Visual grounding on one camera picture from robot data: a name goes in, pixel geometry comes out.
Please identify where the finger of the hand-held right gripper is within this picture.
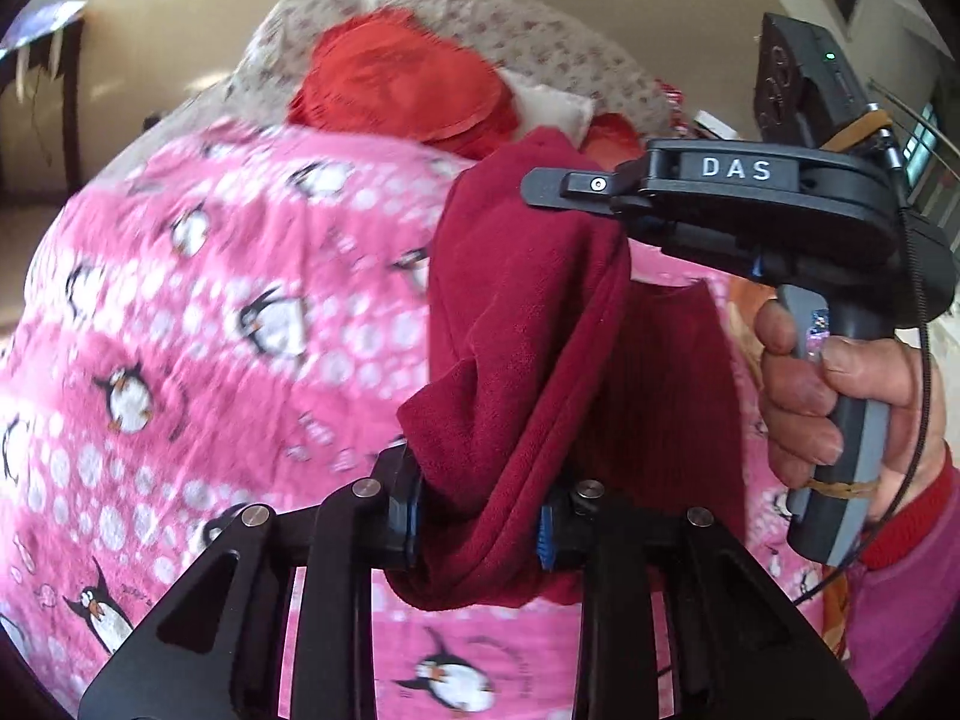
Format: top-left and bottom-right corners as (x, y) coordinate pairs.
(521, 163), (642, 212)

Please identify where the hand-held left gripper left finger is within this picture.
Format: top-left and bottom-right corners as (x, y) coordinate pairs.
(79, 446), (422, 720)

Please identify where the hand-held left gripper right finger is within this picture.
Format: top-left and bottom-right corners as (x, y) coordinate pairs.
(538, 480), (871, 720)

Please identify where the dark red fleece garment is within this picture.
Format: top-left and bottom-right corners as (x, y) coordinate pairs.
(386, 127), (751, 612)

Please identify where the person's right forearm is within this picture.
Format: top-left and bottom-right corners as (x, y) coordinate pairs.
(821, 442), (960, 720)

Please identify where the person's right hand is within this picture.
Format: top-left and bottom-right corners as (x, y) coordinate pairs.
(754, 298), (947, 517)

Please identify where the white pillow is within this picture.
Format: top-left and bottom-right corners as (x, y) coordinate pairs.
(499, 67), (597, 147)

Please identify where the dark framed window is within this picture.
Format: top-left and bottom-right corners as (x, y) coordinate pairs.
(896, 86), (960, 222)

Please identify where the red heart-shaped frilled pillow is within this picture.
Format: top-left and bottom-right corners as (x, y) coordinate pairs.
(287, 6), (518, 158)

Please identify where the pink penguin print blanket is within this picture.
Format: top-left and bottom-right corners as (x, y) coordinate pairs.
(0, 120), (848, 720)

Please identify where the black cable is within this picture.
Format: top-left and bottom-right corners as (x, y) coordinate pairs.
(791, 142), (935, 605)

